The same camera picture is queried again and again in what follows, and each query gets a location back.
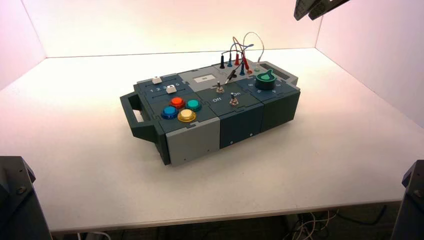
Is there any white cable bundle under table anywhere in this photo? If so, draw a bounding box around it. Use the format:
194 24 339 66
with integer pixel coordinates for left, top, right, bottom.
290 209 339 240

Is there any blue round push button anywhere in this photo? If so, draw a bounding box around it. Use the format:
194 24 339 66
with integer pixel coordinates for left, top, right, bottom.
161 105 179 120

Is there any yellow round push button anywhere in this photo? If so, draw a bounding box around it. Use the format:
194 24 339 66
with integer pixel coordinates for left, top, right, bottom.
177 108 197 123

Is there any blue wire with plugs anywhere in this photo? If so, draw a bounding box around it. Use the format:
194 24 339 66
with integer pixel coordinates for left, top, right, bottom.
227 43 255 76

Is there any white wire with plugs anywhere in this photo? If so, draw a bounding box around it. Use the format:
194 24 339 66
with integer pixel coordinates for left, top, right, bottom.
242 31 265 72

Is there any red wire with plugs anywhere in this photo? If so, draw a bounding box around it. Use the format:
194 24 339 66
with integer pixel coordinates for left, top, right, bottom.
231 36 251 71

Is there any red round push button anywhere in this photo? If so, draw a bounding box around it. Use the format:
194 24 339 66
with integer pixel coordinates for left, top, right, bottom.
170 96 186 110

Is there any dark teal grey task box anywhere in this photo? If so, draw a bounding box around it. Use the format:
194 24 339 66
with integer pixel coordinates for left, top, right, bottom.
119 61 301 167

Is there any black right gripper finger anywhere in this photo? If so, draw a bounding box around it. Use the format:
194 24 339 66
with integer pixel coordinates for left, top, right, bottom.
308 0 351 21
294 0 321 21

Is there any small white display window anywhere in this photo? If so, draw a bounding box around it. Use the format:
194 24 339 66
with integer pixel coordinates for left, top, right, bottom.
193 75 216 84

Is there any green rotary knob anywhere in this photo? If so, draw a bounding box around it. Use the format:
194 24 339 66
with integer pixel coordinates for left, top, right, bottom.
254 68 276 91

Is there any black cable under table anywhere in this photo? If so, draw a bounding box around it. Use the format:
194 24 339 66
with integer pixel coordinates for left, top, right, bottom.
337 205 388 227

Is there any teal round push button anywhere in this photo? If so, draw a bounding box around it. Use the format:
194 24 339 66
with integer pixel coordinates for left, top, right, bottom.
185 99 203 113

